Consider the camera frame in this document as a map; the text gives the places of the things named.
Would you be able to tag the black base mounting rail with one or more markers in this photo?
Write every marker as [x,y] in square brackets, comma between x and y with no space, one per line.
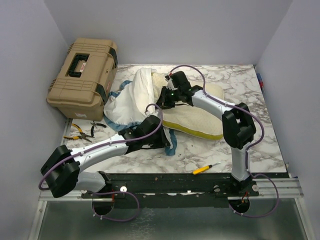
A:
[150,190]

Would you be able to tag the tan plastic toolbox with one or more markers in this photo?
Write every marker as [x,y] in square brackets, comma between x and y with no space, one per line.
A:
[80,90]

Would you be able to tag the black handled small pliers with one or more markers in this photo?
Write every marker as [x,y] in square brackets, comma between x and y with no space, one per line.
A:
[95,125]

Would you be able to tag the blue red marker pen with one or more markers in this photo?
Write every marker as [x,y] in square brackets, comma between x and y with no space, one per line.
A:
[260,81]

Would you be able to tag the aluminium extrusion frame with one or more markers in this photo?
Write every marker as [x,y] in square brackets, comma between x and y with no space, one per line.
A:
[277,186]

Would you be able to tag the yellow handled pliers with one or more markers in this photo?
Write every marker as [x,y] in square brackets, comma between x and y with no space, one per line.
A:
[80,134]

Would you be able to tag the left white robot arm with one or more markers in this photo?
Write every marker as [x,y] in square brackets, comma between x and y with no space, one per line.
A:
[65,169]

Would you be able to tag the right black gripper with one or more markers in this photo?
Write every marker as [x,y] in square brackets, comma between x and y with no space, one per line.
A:
[163,101]

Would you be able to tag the white blue-trimmed pillowcase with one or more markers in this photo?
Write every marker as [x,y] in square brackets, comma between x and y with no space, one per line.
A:
[126,106]

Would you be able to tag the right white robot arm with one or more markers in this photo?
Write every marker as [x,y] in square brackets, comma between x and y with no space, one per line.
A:
[237,122]

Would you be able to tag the cream yellow-edged pillow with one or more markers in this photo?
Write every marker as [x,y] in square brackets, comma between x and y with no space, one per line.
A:
[188,119]

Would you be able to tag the yellow handled screwdriver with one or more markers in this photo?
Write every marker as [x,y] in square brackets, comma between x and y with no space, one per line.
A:
[205,168]

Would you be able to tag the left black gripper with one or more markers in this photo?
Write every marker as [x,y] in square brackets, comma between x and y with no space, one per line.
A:
[164,142]

